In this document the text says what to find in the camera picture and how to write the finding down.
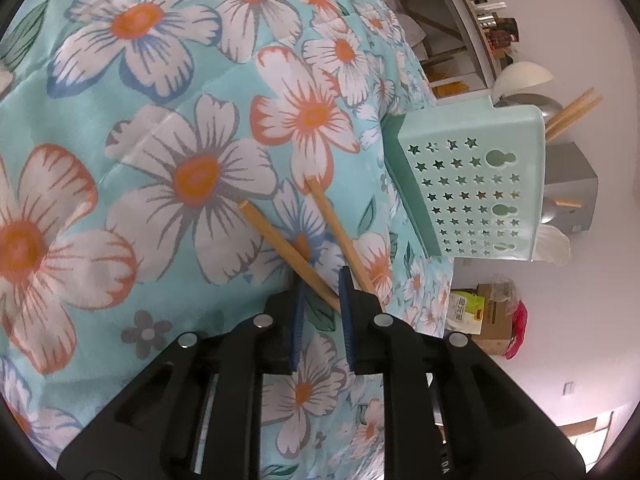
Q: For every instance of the steel spoon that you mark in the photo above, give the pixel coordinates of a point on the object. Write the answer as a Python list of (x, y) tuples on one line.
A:
[(547, 106), (549, 210)]

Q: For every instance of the red oil bottle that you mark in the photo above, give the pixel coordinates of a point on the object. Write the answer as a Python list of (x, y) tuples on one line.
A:
[(503, 33)]

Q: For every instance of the floral blue tablecloth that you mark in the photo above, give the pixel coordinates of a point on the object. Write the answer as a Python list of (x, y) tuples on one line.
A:
[(132, 131)]

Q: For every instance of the cardboard box with red bag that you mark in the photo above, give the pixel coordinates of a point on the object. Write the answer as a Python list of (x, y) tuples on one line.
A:
[(505, 318)]

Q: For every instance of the silver refrigerator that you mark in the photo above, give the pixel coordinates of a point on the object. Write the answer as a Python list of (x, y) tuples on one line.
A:
[(570, 175)]

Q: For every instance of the wooden chopstick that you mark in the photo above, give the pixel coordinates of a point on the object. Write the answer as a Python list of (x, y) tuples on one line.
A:
[(566, 203), (346, 244), (289, 254), (571, 114)]

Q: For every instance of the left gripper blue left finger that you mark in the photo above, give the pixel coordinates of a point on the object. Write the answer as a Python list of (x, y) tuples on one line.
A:
[(297, 319)]

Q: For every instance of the white rice paddle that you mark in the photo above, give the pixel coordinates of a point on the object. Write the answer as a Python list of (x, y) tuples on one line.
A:
[(519, 76), (551, 246)]

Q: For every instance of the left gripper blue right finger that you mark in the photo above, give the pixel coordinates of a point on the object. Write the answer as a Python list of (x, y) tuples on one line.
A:
[(346, 292)]

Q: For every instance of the rice bag white green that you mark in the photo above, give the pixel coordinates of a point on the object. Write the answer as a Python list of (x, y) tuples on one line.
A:
[(465, 313)]

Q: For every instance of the white side table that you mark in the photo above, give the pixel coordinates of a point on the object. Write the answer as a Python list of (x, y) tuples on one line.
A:
[(454, 53)]

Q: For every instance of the mint green utensil basket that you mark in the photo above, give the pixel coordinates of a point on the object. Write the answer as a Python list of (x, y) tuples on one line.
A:
[(470, 176)]

